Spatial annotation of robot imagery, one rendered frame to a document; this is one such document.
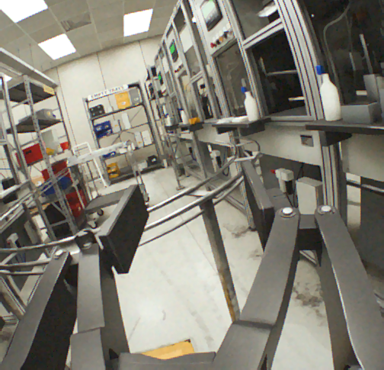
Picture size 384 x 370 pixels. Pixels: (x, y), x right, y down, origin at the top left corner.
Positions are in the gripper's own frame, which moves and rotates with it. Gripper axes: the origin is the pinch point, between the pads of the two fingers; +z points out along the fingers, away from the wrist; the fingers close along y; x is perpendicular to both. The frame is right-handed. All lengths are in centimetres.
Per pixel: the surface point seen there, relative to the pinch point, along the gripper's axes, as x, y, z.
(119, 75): 77, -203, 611
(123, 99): 11, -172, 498
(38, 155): -17, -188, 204
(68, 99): 59, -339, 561
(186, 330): -105, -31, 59
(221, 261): -44, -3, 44
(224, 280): -53, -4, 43
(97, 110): 6, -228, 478
